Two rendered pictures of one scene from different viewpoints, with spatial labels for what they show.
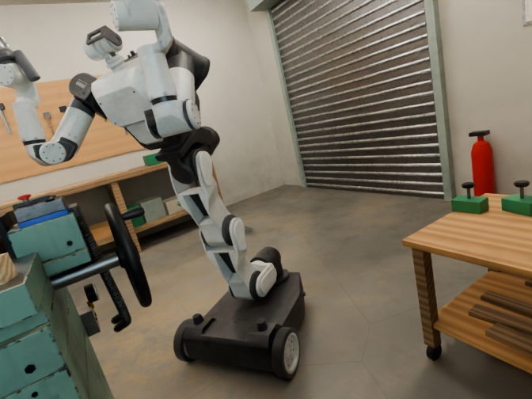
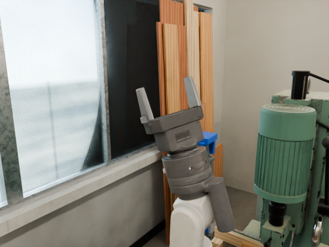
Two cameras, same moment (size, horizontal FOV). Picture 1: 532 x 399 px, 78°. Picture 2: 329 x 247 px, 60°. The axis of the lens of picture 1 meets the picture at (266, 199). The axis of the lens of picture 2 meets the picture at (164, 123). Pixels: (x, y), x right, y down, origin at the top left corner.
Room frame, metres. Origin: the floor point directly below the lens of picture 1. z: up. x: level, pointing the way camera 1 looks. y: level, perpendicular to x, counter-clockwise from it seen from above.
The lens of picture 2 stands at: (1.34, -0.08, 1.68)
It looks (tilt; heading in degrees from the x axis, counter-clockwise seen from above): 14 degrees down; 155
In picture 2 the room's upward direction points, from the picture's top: straight up
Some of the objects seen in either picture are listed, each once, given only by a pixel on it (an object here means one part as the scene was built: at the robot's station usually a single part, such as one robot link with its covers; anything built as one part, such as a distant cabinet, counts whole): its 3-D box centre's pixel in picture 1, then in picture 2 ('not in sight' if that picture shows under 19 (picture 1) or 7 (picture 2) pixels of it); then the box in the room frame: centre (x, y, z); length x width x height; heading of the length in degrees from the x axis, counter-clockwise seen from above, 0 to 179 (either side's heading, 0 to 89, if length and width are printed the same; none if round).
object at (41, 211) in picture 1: (39, 207); not in sight; (0.80, 0.54, 0.99); 0.13 x 0.11 x 0.06; 28
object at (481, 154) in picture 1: (483, 169); not in sight; (2.44, -1.70, 0.30); 0.19 x 0.18 x 0.60; 119
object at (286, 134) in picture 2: not in sight; (283, 151); (0.66, 0.69, 1.35); 0.18 x 0.18 x 0.31
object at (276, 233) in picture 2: not in sight; (276, 231); (0.66, 0.71, 1.03); 0.14 x 0.07 x 0.09; 118
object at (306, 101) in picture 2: not in sight; (298, 94); (0.60, 0.81, 1.53); 0.08 x 0.08 x 0.17; 28
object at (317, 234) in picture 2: not in sight; (317, 230); (0.71, 0.86, 1.02); 0.12 x 0.03 x 0.12; 118
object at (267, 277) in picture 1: (252, 279); not in sight; (1.57, 0.17, 0.28); 0.21 x 0.20 x 0.13; 152
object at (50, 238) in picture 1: (50, 235); not in sight; (0.80, 0.54, 0.91); 0.15 x 0.14 x 0.09; 28
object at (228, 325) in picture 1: (252, 298); not in sight; (1.55, 0.19, 0.19); 0.64 x 0.52 x 0.33; 152
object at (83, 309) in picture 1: (75, 324); not in sight; (0.96, 0.69, 0.58); 0.12 x 0.08 x 0.08; 118
